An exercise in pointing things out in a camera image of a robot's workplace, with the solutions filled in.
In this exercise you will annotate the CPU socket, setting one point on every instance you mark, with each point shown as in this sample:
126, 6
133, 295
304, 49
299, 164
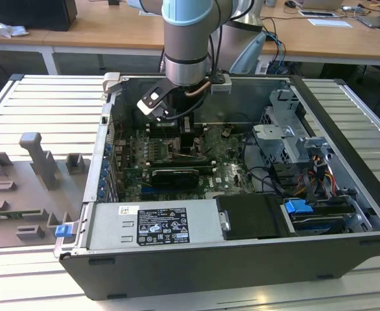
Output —
170, 156

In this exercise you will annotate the black graphics card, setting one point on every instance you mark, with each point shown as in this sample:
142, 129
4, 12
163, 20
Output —
177, 178

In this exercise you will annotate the blue plastic latch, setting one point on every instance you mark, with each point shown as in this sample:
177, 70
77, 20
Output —
63, 231

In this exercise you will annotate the green motherboard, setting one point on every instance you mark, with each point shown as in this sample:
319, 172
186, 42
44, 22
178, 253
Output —
229, 175

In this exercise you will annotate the grey parts rack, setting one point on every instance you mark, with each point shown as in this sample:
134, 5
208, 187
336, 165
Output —
31, 194

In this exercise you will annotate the light wooden desk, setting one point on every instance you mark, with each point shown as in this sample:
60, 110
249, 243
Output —
323, 39
96, 35

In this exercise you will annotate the silver power supply with label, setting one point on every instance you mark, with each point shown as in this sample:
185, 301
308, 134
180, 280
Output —
112, 226

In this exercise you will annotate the silver metal disk cage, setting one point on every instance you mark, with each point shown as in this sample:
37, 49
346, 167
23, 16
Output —
274, 145

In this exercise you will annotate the black box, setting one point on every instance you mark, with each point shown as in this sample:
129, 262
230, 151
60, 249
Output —
31, 14

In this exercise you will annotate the grey closed laptop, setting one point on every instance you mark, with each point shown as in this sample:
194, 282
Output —
375, 20

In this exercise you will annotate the silver laptop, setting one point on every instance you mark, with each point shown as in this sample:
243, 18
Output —
323, 3

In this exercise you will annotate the pale blue teach pendant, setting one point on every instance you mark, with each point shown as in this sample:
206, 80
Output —
248, 55

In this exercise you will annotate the round coin battery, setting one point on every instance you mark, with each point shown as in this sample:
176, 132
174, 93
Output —
226, 131

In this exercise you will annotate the green RAM stick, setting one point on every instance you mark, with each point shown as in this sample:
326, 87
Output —
2, 215

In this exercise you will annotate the crumpled white paper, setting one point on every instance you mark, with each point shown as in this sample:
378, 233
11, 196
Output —
10, 29

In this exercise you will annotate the black plastic shroud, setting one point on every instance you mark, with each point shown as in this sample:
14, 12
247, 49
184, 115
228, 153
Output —
251, 217

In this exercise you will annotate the black and silver PC case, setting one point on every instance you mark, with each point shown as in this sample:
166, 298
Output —
209, 278

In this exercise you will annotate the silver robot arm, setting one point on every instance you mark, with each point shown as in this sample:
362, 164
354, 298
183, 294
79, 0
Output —
185, 48

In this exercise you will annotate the black computer mouse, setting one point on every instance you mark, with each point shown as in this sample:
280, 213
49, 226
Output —
290, 4

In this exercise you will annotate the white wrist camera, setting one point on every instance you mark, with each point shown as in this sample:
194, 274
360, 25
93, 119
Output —
148, 108

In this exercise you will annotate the black RAM slot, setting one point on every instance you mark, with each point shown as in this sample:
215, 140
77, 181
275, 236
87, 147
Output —
156, 131
206, 164
206, 161
156, 126
206, 169
156, 134

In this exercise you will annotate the hard disk in blue carrier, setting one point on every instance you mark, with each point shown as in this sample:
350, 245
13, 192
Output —
295, 207

